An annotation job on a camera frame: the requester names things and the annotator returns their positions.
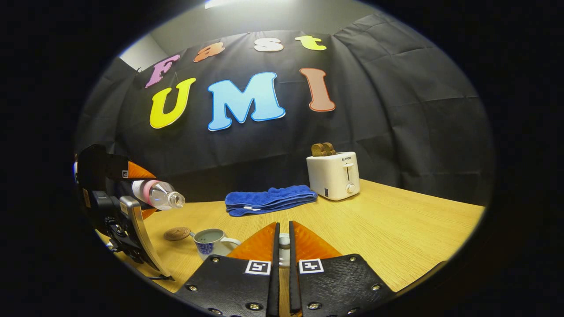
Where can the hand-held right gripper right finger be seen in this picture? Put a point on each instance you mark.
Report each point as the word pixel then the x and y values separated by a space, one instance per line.
pixel 293 281

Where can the white toaster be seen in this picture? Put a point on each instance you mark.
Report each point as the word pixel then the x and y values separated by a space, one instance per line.
pixel 330 176

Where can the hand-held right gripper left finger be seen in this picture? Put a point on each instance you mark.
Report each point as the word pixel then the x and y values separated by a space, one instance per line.
pixel 275 281

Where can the brown bread slice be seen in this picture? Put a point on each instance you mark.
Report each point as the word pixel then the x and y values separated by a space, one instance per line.
pixel 323 149

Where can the folded blue towel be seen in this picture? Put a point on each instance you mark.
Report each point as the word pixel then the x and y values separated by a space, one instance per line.
pixel 269 199

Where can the round wooden coaster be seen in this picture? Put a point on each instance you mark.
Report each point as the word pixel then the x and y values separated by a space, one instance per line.
pixel 177 233

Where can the white blue-patterned teacup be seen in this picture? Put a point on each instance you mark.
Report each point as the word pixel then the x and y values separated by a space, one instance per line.
pixel 207 247

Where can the clear plastic water bottle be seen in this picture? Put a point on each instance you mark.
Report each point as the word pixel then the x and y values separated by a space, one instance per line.
pixel 158 193

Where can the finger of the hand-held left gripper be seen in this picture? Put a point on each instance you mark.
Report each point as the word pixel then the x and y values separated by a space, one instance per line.
pixel 137 171
pixel 147 212

